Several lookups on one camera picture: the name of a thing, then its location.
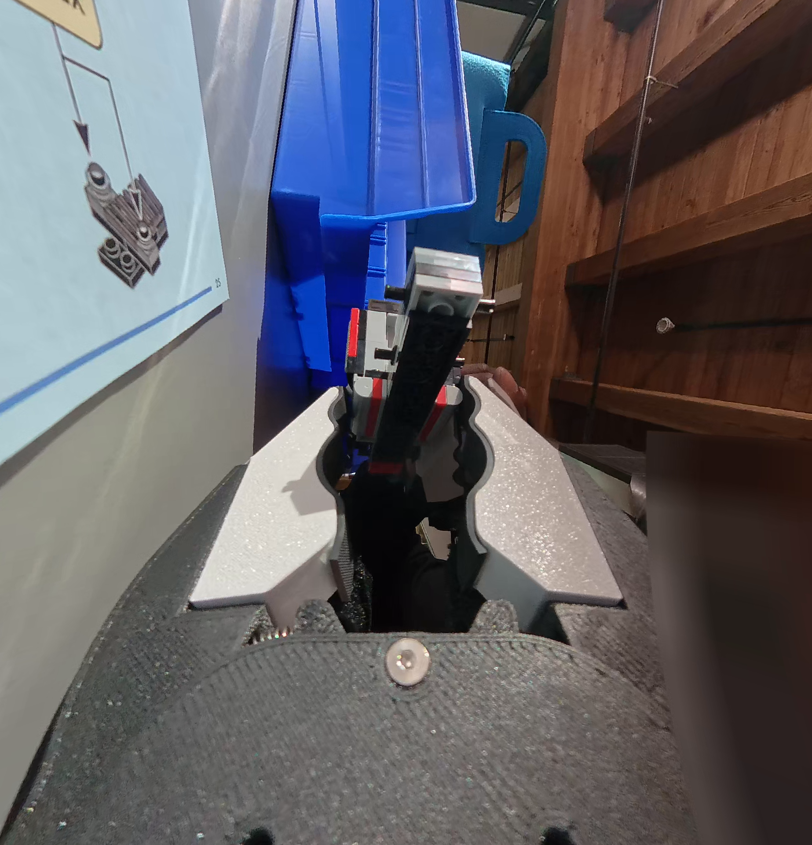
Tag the toy brick vehicle model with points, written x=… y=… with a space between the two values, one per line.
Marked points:
x=419 y=369

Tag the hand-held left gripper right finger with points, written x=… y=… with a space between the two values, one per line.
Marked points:
x=544 y=528

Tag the person's right hand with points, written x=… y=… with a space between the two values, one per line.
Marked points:
x=508 y=389

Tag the white plastic cap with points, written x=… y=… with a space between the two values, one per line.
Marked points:
x=665 y=324

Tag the light blue instruction booklet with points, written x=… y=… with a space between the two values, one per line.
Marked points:
x=83 y=198

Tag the light blue foam case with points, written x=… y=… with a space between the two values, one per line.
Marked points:
x=498 y=165

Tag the white desk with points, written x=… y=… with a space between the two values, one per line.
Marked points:
x=115 y=528

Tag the black threaded rod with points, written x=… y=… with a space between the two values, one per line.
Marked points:
x=633 y=165

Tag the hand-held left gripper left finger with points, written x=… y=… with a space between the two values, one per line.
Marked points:
x=267 y=521

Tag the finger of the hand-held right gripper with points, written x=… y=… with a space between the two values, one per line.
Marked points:
x=442 y=465

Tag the blue plastic bin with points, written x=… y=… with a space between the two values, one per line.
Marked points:
x=379 y=132

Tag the wooden shelf frame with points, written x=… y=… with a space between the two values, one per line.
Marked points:
x=709 y=198

